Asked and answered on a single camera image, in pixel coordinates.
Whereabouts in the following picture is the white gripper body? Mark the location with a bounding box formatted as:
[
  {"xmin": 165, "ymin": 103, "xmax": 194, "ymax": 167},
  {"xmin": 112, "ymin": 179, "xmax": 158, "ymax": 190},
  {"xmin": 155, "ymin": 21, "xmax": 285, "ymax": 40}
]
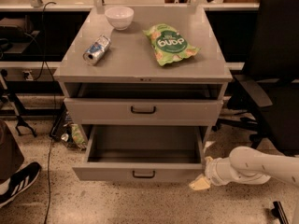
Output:
[{"xmin": 205, "ymin": 158, "xmax": 230, "ymax": 186}]

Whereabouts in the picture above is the grey drawer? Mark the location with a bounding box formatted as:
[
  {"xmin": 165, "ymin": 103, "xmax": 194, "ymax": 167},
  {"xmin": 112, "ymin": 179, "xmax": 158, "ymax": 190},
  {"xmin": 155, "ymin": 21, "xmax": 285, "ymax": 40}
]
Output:
[
  {"xmin": 73, "ymin": 125, "xmax": 203, "ymax": 182},
  {"xmin": 64, "ymin": 98, "xmax": 222, "ymax": 126}
]

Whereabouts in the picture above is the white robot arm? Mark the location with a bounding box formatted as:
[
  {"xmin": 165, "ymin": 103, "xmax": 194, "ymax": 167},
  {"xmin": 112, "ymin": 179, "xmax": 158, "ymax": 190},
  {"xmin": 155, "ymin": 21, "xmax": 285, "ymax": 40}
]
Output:
[{"xmin": 189, "ymin": 147, "xmax": 299, "ymax": 190}]

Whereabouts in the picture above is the grey drawer cabinet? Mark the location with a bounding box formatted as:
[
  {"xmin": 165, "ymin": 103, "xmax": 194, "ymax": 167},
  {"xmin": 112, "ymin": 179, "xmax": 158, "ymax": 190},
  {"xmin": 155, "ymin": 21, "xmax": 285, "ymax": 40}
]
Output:
[{"xmin": 54, "ymin": 6, "xmax": 232, "ymax": 144}]

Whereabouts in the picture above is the grey top drawer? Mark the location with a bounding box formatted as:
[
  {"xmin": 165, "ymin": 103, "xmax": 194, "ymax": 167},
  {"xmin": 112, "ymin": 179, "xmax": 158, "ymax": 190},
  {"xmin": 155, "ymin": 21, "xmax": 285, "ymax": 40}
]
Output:
[{"xmin": 64, "ymin": 98, "xmax": 222, "ymax": 126}]

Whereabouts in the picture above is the black bar on floor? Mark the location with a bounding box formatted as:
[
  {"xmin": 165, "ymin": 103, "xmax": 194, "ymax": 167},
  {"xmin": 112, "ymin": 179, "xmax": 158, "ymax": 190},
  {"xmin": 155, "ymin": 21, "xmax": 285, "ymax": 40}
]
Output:
[{"xmin": 271, "ymin": 201, "xmax": 289, "ymax": 224}]

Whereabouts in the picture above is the black office chair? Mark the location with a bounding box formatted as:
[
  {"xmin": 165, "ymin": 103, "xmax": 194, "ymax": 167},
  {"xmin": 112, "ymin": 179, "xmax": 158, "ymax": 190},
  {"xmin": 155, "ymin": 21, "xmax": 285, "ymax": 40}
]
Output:
[{"xmin": 217, "ymin": 0, "xmax": 299, "ymax": 156}]

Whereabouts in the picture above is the green chip bag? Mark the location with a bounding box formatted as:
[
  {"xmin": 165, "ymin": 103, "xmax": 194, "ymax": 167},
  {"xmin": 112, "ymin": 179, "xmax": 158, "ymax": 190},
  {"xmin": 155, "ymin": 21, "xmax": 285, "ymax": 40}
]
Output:
[{"xmin": 143, "ymin": 23, "xmax": 200, "ymax": 66}]

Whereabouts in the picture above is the silver blue soda can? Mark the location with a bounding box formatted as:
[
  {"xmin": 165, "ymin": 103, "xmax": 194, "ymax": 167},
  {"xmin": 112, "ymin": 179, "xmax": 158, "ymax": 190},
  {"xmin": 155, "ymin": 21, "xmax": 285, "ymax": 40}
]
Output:
[{"xmin": 83, "ymin": 35, "xmax": 111, "ymax": 65}]

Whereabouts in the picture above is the white ceramic bowl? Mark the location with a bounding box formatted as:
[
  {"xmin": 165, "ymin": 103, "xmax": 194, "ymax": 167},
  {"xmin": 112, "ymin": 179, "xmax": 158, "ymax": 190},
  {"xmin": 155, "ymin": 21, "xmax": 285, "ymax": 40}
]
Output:
[{"xmin": 105, "ymin": 7, "xmax": 135, "ymax": 30}]

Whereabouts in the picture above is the black white sneaker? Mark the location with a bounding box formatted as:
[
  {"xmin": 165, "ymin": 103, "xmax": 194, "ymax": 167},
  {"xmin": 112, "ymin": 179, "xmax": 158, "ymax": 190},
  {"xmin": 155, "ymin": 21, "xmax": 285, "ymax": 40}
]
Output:
[{"xmin": 0, "ymin": 162, "xmax": 41, "ymax": 208}]

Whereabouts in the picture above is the dark trouser leg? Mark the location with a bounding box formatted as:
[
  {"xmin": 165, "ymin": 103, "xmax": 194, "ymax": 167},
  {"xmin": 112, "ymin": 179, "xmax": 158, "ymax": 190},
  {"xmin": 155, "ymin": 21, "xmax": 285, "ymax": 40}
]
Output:
[{"xmin": 0, "ymin": 120, "xmax": 24, "ymax": 182}]

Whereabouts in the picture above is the black stand leg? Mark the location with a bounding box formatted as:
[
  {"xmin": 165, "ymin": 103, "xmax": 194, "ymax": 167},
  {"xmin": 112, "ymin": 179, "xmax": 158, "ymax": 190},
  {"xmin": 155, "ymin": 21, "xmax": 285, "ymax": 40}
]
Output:
[{"xmin": 0, "ymin": 69, "xmax": 37, "ymax": 137}]

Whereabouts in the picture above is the wire basket with trash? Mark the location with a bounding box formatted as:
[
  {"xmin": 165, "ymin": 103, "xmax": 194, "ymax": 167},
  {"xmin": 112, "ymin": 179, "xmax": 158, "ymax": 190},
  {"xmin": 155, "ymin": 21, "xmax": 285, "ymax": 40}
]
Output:
[{"xmin": 50, "ymin": 109, "xmax": 87, "ymax": 150}]

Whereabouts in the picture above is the black floor cable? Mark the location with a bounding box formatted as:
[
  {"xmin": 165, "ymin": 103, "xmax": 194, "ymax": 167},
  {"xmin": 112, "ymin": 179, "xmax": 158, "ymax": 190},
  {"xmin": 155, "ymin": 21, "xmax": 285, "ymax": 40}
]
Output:
[{"xmin": 32, "ymin": 1, "xmax": 59, "ymax": 224}]

